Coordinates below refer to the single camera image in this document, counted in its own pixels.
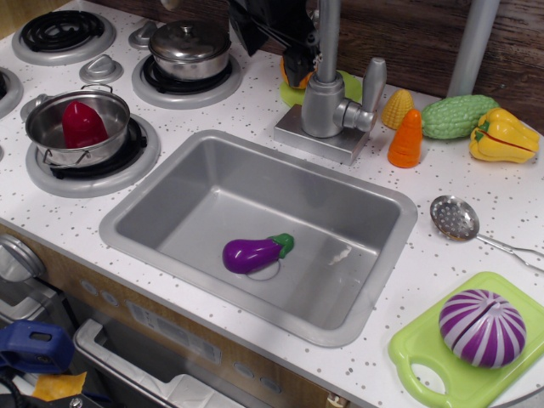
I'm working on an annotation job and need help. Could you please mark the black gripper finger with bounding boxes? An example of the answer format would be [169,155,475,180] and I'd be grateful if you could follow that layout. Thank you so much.
[229,8,268,56]
[281,45,319,88]

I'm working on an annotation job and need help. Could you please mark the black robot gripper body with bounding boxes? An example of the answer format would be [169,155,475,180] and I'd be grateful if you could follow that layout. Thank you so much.
[228,0,319,48]

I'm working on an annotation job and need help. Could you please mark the silver toy faucet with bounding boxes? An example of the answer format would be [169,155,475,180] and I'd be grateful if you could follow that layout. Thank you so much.
[274,1,387,166]

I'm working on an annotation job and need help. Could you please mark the orange toy fruit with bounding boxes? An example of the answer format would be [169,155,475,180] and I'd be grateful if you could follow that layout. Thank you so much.
[280,56,315,89]

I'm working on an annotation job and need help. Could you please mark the small green plate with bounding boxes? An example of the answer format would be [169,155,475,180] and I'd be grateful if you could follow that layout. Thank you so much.
[279,71,363,107]

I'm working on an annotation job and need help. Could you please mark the steel pot with lid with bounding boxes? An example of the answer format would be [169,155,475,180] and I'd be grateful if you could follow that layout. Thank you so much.
[148,20,231,81]

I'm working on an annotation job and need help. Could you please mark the yellow toy corn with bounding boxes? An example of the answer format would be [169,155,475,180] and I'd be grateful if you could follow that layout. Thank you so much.
[381,89,415,130]

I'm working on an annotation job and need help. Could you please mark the back right stove burner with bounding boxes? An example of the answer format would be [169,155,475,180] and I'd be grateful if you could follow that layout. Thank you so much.
[132,55,242,110]

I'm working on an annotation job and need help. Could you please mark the stove burner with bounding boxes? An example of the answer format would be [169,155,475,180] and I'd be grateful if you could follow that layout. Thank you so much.
[12,10,116,66]
[25,115,160,198]
[0,67,24,119]
[132,55,242,110]

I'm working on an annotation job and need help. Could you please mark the grey stove knob upper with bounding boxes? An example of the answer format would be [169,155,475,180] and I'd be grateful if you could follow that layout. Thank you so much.
[128,21,158,50]

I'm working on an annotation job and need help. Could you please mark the orange toy carrot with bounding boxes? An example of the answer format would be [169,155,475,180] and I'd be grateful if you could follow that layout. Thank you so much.
[388,109,423,168]

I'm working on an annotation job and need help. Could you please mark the grey stove knob middle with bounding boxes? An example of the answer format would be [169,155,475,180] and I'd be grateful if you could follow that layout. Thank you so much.
[79,54,124,84]

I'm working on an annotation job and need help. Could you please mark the green toy bitter gourd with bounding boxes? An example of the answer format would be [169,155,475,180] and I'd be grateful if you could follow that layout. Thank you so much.
[421,94,500,140]

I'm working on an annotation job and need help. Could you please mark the front right stove burner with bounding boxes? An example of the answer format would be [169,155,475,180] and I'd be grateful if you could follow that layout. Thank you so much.
[25,115,160,198]

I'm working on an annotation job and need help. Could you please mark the grey vertical pole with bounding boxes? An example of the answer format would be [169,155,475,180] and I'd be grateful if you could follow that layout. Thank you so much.
[446,0,501,97]

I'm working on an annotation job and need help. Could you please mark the back left stove burner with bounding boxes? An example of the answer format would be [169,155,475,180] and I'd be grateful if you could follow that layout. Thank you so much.
[12,10,116,66]

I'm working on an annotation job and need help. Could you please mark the grey plastic sink basin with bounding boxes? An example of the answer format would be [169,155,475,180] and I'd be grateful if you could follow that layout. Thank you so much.
[99,130,417,348]

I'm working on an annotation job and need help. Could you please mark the red toy pepper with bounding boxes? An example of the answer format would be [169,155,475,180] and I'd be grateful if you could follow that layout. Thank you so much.
[62,100,108,149]

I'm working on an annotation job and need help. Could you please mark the open steel pot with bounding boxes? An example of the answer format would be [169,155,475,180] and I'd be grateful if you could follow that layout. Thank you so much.
[25,87,131,168]

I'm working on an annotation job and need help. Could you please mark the purple toy eggplant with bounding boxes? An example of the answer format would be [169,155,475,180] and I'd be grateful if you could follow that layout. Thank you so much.
[222,233,295,275]

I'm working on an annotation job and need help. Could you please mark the yellow toy bell pepper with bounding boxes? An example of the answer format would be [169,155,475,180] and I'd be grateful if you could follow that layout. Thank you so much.
[468,107,540,163]

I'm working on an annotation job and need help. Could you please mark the steel slotted spoon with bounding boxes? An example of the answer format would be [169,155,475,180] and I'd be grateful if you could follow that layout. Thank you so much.
[429,195,543,273]

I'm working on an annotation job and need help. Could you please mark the far left stove burner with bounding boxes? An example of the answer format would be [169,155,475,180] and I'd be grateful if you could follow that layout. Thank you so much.
[0,67,24,119]

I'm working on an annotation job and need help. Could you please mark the purple striped toy onion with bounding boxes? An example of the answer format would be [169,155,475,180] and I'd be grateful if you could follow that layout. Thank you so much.
[439,289,527,369]

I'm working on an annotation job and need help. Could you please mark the grey round front knob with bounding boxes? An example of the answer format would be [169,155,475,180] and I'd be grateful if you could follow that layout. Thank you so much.
[1,234,46,283]

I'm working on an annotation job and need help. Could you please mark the green plastic cutting board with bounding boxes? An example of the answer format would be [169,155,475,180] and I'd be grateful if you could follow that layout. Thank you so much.
[388,272,543,407]

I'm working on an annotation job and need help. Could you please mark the blue clamp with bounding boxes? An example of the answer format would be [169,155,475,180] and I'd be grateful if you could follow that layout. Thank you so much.
[1,320,75,374]

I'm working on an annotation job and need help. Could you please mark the yellow tape piece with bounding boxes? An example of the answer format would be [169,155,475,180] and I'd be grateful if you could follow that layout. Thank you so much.
[31,372,87,402]

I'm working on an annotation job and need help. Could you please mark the silver oven door handle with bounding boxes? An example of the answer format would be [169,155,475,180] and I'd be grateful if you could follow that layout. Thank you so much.
[73,320,240,407]

